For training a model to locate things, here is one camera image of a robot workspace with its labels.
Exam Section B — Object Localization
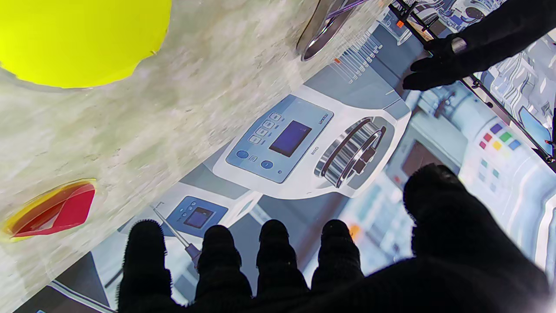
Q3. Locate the lab scene backdrop poster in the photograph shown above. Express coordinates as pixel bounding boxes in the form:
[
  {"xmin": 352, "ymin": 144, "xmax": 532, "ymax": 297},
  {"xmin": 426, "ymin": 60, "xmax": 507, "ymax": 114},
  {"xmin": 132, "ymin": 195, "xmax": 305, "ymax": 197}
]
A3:
[{"xmin": 13, "ymin": 0, "xmax": 556, "ymax": 313}]

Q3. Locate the round stainless steel tray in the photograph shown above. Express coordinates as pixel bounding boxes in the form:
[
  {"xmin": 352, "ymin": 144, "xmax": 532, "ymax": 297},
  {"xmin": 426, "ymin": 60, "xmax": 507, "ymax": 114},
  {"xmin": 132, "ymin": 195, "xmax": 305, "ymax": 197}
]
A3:
[{"xmin": 296, "ymin": 0, "xmax": 383, "ymax": 61}]

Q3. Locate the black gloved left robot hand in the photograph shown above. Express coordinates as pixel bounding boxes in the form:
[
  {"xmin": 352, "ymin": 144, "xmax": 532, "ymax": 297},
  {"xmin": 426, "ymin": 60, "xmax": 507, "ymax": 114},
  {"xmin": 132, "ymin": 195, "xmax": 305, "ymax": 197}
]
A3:
[{"xmin": 402, "ymin": 0, "xmax": 556, "ymax": 92}]

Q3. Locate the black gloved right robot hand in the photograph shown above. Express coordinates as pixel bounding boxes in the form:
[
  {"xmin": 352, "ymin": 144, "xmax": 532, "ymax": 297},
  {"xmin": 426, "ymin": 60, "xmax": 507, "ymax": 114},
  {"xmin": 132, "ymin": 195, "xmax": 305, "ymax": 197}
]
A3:
[{"xmin": 116, "ymin": 164, "xmax": 556, "ymax": 313}]

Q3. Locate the clear culture dish yellow lid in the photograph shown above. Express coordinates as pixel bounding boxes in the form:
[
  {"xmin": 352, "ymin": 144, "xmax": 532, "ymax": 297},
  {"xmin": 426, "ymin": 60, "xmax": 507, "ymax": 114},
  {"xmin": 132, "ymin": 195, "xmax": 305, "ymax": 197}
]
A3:
[{"xmin": 0, "ymin": 0, "xmax": 173, "ymax": 89}]

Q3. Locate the clear culture dish yellow base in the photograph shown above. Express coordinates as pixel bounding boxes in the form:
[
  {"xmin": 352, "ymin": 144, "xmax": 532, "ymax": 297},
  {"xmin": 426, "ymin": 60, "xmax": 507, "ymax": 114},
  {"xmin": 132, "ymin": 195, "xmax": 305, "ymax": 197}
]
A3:
[{"xmin": 2, "ymin": 178, "xmax": 97, "ymax": 243}]

